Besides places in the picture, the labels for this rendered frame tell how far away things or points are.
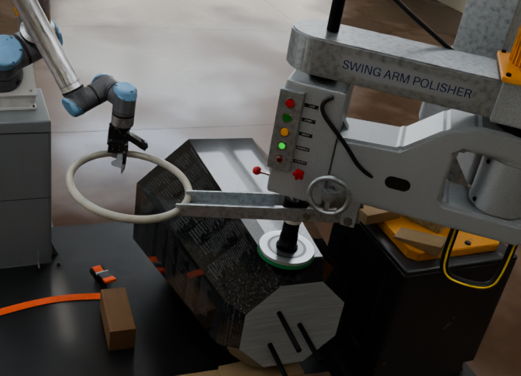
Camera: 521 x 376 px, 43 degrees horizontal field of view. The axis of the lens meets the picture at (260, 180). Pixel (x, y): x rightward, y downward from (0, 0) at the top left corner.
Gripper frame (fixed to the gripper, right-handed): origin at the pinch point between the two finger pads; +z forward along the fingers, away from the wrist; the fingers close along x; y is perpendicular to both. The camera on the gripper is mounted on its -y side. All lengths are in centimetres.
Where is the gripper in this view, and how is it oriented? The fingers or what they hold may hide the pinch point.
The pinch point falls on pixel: (122, 167)
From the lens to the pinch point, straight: 283.4
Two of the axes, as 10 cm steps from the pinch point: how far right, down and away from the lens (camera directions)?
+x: 2.3, 5.2, -8.2
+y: -9.5, -0.5, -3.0
